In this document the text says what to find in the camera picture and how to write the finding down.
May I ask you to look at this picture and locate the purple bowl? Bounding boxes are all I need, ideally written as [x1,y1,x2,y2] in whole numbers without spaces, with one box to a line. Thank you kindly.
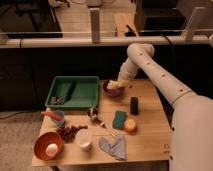
[102,80,124,97]

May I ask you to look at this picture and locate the white rail bar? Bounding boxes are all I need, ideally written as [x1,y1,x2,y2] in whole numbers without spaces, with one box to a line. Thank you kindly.
[0,35,213,49]

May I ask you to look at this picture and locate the metal spoon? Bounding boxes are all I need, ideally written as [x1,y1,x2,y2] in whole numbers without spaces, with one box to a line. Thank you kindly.
[87,108,116,137]

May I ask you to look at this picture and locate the small dark object in tray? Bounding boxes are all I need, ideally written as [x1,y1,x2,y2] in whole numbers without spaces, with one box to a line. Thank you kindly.
[50,96,65,105]

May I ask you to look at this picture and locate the bunch of red grapes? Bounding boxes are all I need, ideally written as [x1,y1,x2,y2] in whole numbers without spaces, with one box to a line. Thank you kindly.
[56,125,88,141]

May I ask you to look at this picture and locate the orange carrot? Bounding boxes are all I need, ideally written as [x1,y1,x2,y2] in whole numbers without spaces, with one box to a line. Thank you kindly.
[41,111,62,121]

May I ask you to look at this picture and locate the wooden table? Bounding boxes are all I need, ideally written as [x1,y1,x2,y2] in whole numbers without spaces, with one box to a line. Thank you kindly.
[32,79,170,167]

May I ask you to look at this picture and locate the blue cup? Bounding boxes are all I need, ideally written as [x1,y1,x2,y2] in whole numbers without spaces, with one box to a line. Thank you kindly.
[53,110,65,127]

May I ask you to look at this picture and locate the yellow orange fruit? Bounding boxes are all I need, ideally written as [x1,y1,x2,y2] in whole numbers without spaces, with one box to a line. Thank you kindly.
[124,119,137,132]

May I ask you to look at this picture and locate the green sponge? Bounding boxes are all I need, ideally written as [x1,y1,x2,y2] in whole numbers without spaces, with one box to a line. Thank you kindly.
[112,111,127,129]

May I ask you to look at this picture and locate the yellow banana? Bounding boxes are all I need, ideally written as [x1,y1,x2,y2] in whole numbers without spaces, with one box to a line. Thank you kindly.
[107,80,128,90]

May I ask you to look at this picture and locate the orange bowl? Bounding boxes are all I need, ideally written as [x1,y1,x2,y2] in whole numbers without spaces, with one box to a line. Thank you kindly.
[34,132,63,161]

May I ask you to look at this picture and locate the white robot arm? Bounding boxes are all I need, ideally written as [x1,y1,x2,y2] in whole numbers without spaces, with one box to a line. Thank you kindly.
[118,43,213,171]

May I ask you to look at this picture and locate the white egg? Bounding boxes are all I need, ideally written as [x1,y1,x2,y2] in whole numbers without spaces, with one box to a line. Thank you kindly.
[45,143,58,156]

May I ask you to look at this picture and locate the black rectangular block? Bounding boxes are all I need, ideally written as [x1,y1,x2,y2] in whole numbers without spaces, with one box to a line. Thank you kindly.
[130,97,139,115]

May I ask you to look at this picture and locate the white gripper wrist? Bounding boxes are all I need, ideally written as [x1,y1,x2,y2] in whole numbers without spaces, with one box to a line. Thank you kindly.
[117,63,134,83]

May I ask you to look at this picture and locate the blue cloth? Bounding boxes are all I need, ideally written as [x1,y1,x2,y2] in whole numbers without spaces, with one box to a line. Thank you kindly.
[98,136,126,161]

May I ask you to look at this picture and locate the green plastic tray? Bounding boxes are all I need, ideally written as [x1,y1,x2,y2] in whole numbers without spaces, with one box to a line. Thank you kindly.
[45,76,99,110]

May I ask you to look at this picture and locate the white paper cup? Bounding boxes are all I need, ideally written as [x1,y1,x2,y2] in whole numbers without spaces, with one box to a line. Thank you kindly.
[75,129,92,150]

